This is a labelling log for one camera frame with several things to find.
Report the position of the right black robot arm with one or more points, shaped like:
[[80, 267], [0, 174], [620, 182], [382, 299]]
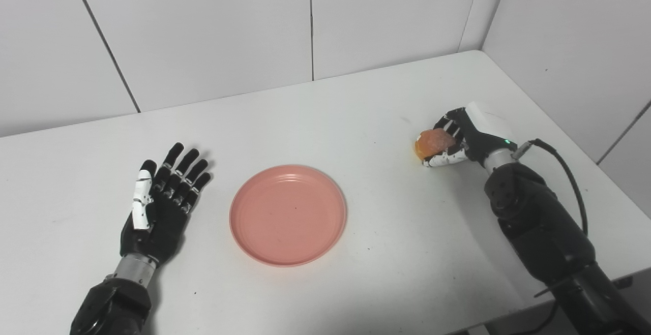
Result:
[[554, 238]]

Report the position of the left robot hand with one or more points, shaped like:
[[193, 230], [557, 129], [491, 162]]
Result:
[[157, 213]]

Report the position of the pink plate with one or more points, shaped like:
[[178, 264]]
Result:
[[288, 215]]

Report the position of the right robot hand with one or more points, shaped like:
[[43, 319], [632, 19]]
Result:
[[470, 134]]

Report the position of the orange cream puff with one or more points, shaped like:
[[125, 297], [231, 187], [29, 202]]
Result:
[[432, 143]]

